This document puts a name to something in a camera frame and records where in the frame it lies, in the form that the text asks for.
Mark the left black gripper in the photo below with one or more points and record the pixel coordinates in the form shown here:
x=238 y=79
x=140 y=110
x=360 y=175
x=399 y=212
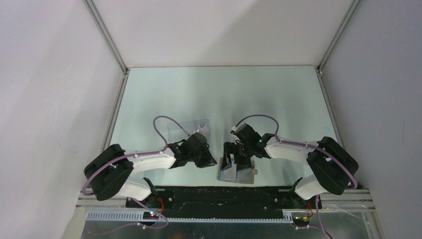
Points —
x=208 y=160

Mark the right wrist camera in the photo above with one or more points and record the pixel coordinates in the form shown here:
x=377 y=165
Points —
x=234 y=130

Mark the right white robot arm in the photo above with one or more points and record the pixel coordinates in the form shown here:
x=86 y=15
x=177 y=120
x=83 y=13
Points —
x=333 y=168

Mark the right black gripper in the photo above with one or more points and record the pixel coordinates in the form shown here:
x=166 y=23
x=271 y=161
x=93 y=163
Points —
x=228 y=149

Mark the clear plastic card box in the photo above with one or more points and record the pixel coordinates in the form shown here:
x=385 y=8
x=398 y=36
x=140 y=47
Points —
x=176 y=133

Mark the beige chair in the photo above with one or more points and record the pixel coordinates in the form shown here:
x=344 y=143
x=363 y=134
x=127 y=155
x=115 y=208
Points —
x=75 y=226

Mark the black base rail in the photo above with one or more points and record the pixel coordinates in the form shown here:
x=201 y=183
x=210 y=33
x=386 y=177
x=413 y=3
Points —
x=232 y=203

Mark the grey felt card holder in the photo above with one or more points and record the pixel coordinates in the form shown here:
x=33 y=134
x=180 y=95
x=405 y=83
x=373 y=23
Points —
x=230 y=173

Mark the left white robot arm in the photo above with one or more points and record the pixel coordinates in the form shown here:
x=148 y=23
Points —
x=111 y=173

